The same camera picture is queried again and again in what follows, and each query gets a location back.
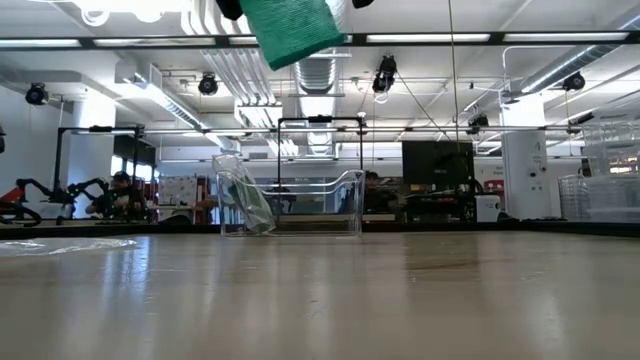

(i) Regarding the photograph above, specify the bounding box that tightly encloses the teal green bandage strip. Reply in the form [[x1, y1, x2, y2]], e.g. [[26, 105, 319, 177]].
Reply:
[[238, 0, 348, 72]]

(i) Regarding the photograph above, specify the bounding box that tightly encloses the clear acrylic tray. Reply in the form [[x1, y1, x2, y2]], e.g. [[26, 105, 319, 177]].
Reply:
[[214, 168, 367, 238]]

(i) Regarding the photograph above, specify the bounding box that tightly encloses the black monitor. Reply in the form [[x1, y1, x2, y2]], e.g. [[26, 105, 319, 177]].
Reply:
[[402, 140, 475, 194]]

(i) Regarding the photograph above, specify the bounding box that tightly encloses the person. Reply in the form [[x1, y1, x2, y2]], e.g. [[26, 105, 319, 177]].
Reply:
[[84, 170, 151, 222], [363, 170, 407, 215]]

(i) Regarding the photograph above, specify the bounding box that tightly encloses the white background box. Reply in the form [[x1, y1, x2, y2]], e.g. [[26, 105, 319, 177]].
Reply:
[[474, 194, 502, 224]]

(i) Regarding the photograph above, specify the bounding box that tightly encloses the red black background robot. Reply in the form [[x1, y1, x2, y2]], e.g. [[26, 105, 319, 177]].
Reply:
[[0, 175, 111, 227]]

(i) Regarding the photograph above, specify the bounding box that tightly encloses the clear plastic container stack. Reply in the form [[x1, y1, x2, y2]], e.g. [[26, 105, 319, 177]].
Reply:
[[557, 119, 640, 224]]

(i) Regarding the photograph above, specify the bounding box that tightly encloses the black ceiling-hung camera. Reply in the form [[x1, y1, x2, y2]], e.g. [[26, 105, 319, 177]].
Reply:
[[372, 53, 399, 94], [198, 73, 220, 96], [467, 113, 490, 136], [562, 71, 586, 93], [24, 82, 50, 106]]

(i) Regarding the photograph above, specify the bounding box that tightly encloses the ribbed ceiling air duct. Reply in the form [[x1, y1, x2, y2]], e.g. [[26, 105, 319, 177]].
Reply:
[[292, 47, 351, 96]]

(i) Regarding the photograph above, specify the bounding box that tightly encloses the thin hanging cable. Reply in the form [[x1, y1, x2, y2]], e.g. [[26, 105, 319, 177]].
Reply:
[[447, 0, 461, 151]]

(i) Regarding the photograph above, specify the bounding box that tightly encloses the black background station frame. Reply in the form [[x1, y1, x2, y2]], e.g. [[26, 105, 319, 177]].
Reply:
[[276, 115, 365, 224], [52, 124, 146, 204]]

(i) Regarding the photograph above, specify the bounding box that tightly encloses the silver ceiling duct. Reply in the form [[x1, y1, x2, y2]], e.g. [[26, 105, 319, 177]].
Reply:
[[509, 14, 640, 96]]

